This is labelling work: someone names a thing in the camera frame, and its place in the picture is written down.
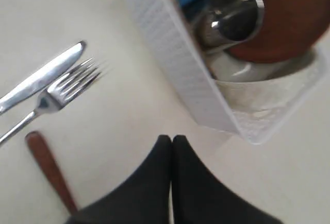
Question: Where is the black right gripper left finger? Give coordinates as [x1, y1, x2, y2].
[67, 135, 172, 223]

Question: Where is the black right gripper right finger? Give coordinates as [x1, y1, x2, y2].
[172, 135, 281, 223]

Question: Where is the reddish brown wooden spoon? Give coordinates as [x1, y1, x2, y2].
[25, 131, 78, 215]

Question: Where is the silver fork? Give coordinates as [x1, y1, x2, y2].
[1, 58, 102, 146]

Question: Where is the silver table knife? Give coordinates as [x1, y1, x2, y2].
[1, 41, 87, 114]

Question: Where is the white perforated plastic basket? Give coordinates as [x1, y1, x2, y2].
[128, 0, 329, 144]

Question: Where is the stainless steel cup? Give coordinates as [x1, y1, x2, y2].
[194, 0, 265, 53]

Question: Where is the brown round wooden plate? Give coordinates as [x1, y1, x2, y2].
[228, 0, 329, 63]

